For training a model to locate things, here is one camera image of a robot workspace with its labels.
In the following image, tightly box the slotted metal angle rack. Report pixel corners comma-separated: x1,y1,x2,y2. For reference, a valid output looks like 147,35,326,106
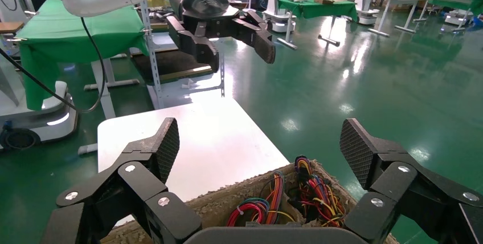
130,0,227,110

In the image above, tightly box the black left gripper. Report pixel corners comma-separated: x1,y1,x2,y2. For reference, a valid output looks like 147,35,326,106
166,0,276,73

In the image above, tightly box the green cloth covered table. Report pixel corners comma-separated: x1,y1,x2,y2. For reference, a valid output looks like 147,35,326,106
17,0,150,120
277,0,358,51
426,0,483,34

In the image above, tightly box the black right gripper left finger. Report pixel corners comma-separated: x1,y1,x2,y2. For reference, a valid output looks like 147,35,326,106
40,117,203,244

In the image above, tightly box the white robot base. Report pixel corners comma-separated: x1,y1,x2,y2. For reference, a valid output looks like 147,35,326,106
0,80,80,152

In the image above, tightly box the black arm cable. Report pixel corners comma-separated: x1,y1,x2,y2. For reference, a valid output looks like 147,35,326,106
0,17,107,114

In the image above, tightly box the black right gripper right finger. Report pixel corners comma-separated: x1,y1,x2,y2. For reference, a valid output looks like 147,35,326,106
338,118,483,244

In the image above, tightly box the brown wooden stool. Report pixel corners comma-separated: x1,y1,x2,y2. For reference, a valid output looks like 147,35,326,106
0,21,25,47

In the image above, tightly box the brown cardboard divider box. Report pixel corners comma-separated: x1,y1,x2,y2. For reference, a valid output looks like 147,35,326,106
101,159,399,244

